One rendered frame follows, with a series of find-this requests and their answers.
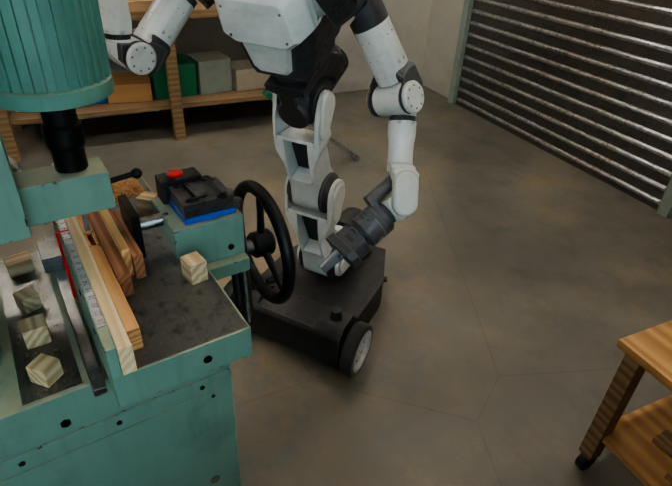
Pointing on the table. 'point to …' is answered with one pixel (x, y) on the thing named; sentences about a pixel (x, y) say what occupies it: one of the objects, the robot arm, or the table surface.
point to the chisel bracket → (64, 192)
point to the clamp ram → (138, 221)
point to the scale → (81, 276)
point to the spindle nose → (65, 140)
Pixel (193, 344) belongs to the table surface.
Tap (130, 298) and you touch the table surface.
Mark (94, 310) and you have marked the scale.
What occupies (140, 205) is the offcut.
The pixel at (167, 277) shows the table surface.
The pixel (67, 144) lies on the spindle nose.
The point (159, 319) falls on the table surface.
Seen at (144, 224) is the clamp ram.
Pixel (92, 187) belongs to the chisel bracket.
